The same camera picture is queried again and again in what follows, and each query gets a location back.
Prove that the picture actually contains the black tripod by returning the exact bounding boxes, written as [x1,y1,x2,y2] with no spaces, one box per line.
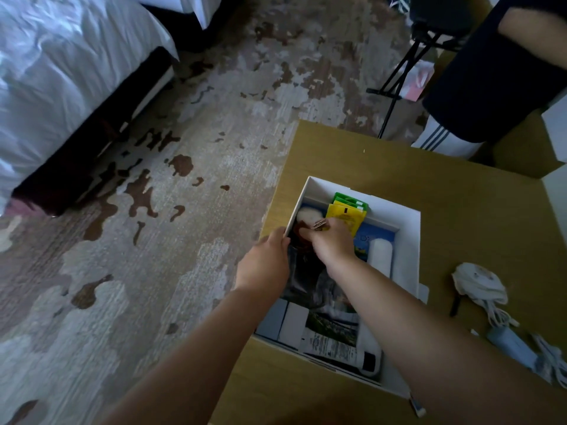
[366,22,471,140]

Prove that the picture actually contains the white roll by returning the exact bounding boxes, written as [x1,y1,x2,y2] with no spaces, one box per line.
[367,238,394,279]

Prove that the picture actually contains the small grey box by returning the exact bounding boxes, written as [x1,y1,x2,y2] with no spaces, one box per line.
[256,298,289,341]

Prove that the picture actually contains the dark bed base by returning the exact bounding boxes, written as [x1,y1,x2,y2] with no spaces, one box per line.
[11,46,179,218]

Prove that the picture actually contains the blue printed packet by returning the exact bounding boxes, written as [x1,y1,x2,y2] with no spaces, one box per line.
[352,223,396,264]

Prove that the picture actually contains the person's right forearm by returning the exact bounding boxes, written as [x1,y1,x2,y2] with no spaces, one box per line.
[325,254,567,425]

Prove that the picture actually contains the green packet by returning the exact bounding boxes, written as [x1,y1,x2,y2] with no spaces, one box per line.
[333,192,369,212]

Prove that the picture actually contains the small white box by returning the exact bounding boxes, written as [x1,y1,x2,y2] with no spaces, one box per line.
[278,302,315,350]

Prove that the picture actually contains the yellow packet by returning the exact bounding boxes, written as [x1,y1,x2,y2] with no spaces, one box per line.
[325,201,368,238]

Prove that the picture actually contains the white cardboard box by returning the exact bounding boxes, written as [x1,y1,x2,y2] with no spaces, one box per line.
[254,175,430,400]

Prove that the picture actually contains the another person's forearm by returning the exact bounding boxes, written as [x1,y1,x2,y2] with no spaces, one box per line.
[497,6,567,70]

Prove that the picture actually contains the dark plastic bag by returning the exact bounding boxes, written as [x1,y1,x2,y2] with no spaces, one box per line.
[283,243,356,316]

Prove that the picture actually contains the white coiled cable bundle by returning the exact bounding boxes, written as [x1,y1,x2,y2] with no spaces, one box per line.
[451,262,520,329]

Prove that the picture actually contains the white tube with picture label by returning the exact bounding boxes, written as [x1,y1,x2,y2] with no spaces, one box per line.
[299,304,383,379]

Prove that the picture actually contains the person's left forearm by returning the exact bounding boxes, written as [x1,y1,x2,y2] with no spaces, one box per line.
[101,285,284,425]

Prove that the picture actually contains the pink bag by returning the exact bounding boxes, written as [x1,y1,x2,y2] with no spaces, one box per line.
[398,59,435,102]

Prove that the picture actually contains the person's left hand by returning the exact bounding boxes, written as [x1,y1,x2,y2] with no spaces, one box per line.
[234,226,291,298]

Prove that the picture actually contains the light blue device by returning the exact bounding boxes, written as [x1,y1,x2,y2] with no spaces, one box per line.
[486,325,540,370]

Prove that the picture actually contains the white duvet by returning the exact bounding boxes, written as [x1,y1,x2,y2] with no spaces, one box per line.
[131,0,225,31]
[0,0,180,214]

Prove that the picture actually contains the small white item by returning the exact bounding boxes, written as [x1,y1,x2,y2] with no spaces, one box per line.
[408,393,427,419]

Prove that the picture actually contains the person's right hand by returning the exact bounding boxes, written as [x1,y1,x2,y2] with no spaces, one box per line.
[299,218,358,273]

